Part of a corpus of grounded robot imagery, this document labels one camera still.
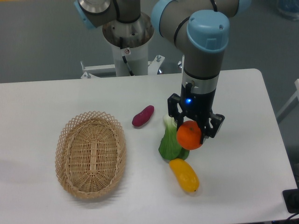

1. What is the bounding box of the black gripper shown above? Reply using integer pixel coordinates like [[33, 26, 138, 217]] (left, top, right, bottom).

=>
[[167, 83, 225, 144]]

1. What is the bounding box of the orange fruit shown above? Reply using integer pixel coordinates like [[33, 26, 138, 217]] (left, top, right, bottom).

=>
[[176, 120, 202, 150]]

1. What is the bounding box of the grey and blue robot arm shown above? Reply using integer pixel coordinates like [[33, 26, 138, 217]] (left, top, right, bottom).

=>
[[74, 0, 251, 142]]

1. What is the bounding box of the oval wicker basket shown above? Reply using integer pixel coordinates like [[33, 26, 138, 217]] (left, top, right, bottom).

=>
[[55, 111, 126, 199]]

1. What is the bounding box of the green bok choy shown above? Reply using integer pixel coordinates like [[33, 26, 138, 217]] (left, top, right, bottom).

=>
[[158, 114, 189, 161]]

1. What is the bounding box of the purple sweet potato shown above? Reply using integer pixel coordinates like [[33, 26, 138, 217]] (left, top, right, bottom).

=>
[[132, 105, 155, 127]]

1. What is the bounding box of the yellow mango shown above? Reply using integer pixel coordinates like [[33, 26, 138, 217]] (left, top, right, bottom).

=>
[[169, 158, 200, 193]]

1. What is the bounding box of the black device at table edge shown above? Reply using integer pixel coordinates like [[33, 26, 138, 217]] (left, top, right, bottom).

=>
[[282, 189, 299, 214]]

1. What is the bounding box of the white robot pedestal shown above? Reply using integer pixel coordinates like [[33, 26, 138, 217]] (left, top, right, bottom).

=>
[[80, 43, 185, 79]]

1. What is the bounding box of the white frame at right edge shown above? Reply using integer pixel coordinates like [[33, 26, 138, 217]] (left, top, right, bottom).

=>
[[276, 79, 299, 124]]

